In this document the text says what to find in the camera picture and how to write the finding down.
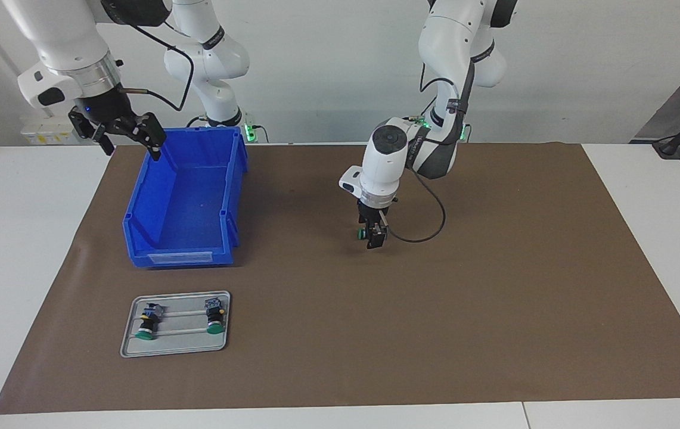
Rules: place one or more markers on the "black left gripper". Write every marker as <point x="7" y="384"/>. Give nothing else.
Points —
<point x="372" y="213"/>

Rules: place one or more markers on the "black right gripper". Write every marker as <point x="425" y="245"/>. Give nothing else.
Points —
<point x="107" y="110"/>

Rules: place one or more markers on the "green push button switch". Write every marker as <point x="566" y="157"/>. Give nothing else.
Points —
<point x="360" y="233"/>
<point x="148" y="326"/>
<point x="214" y="319"/>

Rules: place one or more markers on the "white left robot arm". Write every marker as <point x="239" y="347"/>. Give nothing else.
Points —
<point x="387" y="155"/>

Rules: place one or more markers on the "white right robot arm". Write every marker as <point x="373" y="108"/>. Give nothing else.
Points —
<point x="65" y="36"/>

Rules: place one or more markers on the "brown table mat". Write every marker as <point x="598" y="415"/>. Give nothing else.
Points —
<point x="405" y="310"/>

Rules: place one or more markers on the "blue plastic storage bin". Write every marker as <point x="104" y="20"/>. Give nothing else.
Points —
<point x="185" y="202"/>

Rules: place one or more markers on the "grey metal tray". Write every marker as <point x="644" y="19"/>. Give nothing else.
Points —
<point x="176" y="348"/>

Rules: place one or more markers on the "white wall power box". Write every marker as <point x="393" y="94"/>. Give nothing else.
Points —
<point x="42" y="134"/>

